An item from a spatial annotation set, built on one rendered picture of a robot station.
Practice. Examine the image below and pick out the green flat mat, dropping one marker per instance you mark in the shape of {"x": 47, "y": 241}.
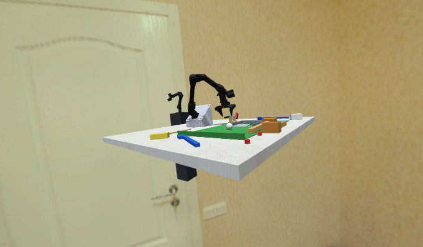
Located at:
{"x": 223, "y": 128}

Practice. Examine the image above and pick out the yellow rectangular block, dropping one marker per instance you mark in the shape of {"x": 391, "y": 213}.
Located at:
{"x": 159, "y": 135}

